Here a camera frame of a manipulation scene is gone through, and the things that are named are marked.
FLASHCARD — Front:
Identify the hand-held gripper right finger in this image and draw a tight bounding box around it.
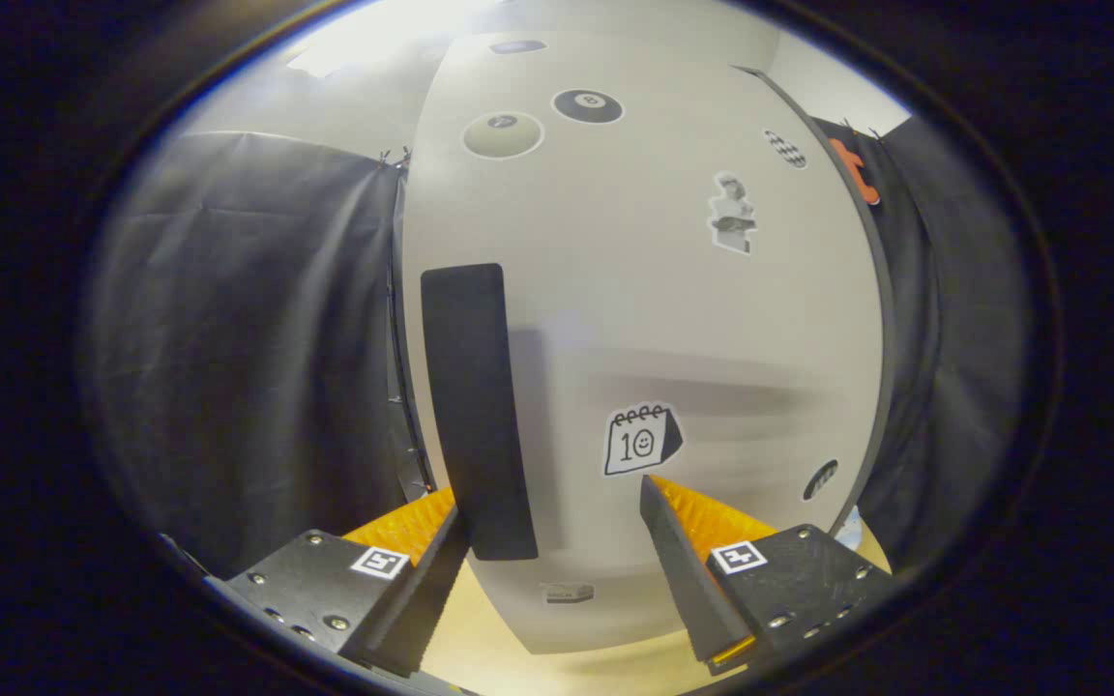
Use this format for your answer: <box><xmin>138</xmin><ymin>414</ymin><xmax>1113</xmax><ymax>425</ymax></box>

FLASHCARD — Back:
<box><xmin>639</xmin><ymin>474</ymin><xmax>901</xmax><ymax>676</ymax></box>

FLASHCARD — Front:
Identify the white cabinet door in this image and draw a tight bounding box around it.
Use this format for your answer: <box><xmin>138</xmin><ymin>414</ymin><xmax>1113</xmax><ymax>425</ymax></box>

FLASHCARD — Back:
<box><xmin>400</xmin><ymin>29</ymin><xmax>885</xmax><ymax>656</ymax></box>

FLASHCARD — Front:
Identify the black door handle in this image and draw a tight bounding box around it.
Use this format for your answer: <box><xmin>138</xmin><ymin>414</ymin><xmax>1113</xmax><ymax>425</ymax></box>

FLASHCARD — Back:
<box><xmin>420</xmin><ymin>263</ymin><xmax>540</xmax><ymax>562</ymax></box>

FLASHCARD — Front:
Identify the black backdrop cloth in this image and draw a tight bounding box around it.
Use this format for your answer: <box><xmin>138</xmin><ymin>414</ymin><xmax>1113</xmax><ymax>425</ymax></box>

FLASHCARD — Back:
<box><xmin>83</xmin><ymin>116</ymin><xmax>1041</xmax><ymax>581</ymax></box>

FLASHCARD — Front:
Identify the dark grey cabinet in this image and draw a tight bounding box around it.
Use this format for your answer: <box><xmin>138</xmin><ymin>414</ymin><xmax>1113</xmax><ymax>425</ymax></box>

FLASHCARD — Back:
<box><xmin>388</xmin><ymin>66</ymin><xmax>898</xmax><ymax>537</ymax></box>

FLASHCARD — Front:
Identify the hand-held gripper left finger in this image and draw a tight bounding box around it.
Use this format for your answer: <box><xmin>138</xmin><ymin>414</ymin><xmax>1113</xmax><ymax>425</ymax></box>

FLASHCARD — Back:
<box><xmin>207</xmin><ymin>486</ymin><xmax>471</xmax><ymax>678</ymax></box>

